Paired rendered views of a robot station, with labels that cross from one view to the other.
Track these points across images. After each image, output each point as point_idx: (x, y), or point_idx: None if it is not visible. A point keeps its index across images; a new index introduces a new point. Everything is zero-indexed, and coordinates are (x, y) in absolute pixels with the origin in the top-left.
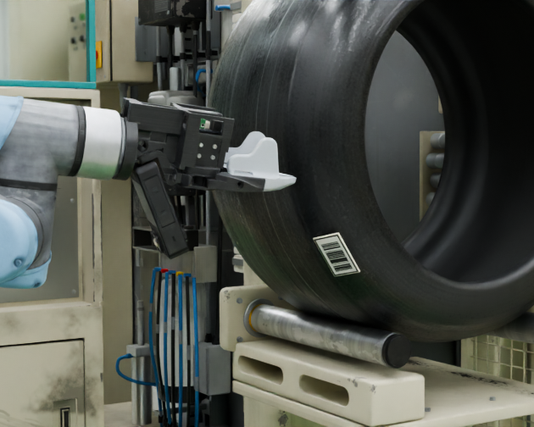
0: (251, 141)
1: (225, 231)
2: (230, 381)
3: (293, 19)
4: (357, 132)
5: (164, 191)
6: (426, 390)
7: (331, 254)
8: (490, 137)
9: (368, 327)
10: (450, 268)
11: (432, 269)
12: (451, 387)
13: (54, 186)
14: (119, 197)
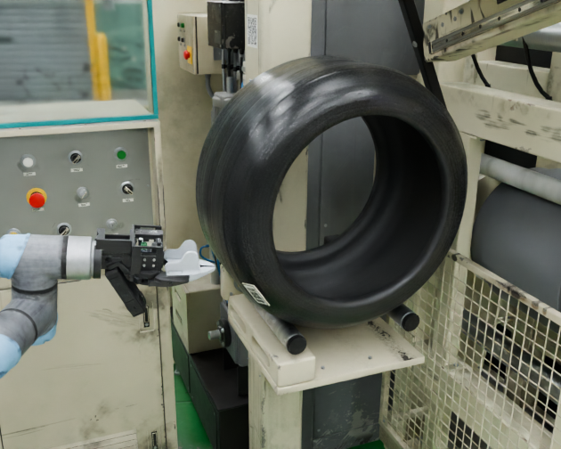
0: (185, 245)
1: None
2: None
3: (232, 142)
4: (267, 224)
5: (125, 284)
6: (336, 341)
7: (253, 293)
8: (405, 169)
9: (286, 322)
10: (369, 255)
11: (357, 255)
12: (353, 338)
13: (52, 288)
14: None
